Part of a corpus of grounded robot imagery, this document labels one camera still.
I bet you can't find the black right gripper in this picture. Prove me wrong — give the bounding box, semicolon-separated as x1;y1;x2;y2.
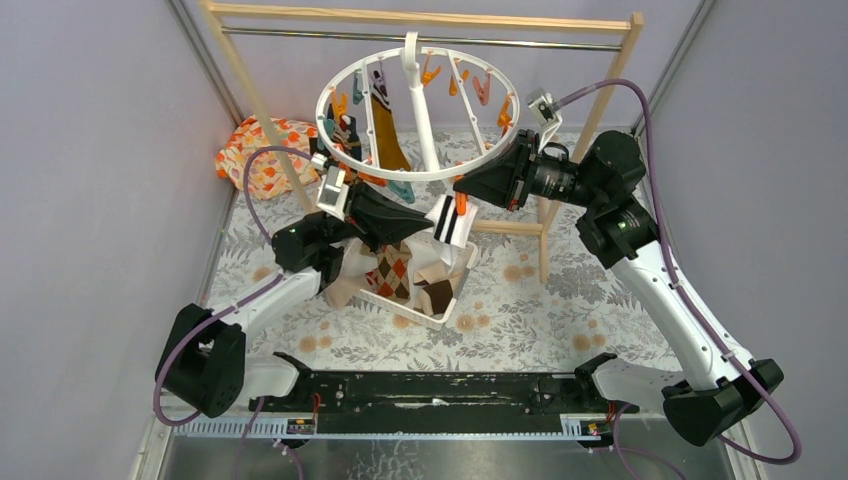
454;130;602;213

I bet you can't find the orange clothes peg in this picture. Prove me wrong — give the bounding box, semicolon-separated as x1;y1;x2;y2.
454;189;468;216

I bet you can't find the mustard yellow sock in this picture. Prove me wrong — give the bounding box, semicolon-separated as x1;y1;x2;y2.
371;91;411;171

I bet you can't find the white sock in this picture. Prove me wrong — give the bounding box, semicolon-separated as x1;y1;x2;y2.
420;194;478;272

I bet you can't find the beige brown ribbed sock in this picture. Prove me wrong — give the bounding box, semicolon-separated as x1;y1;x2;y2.
413;262;459;317

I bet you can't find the navy blue patterned sock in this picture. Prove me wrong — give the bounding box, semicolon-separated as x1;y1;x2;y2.
325;113;363;161

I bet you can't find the white round clip hanger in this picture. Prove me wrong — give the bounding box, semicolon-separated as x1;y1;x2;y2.
315;31;521;182

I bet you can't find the brown yellow argyle sock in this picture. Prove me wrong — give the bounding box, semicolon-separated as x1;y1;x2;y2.
312;142;389;187

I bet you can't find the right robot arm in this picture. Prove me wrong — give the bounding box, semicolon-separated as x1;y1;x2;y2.
454;130;784;446

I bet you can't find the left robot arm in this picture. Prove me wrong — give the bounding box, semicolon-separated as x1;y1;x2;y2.
153;183;433;426

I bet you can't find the brown orange argyle sock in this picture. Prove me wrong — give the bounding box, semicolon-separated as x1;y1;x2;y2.
369;242;412;302

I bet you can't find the white plastic laundry basket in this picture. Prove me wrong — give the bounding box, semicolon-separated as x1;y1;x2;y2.
354;233;479;330

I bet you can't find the pink clothes peg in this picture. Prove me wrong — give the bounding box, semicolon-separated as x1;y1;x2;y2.
472;69;491;106

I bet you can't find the orange floral cloth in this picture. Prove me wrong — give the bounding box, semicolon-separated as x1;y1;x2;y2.
214;115;319;200

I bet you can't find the floral grey table cloth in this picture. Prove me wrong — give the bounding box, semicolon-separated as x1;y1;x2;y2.
205;129;684;374

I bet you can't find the metal hanging rod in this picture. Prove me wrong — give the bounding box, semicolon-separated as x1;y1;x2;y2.
221;26;624;53

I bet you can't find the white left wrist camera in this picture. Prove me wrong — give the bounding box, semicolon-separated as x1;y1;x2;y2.
311;153;349;220

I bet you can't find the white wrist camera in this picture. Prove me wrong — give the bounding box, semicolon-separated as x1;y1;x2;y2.
526;88;562;150
311;153;349;220

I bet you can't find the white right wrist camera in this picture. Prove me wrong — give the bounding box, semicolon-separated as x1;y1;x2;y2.
526;88;562;150

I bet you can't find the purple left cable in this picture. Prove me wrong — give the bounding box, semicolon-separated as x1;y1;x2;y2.
152;145;316;427

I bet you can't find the purple cable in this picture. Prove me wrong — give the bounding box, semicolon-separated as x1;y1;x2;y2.
152;145;316;427
559;78;803;480

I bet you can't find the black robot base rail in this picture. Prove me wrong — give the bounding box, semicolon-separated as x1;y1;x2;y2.
249;355;635;440

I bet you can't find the wooden drying rack frame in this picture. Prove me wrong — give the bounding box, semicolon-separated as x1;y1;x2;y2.
199;1;645;281

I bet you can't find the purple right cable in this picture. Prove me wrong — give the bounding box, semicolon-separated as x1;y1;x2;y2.
559;78;803;480

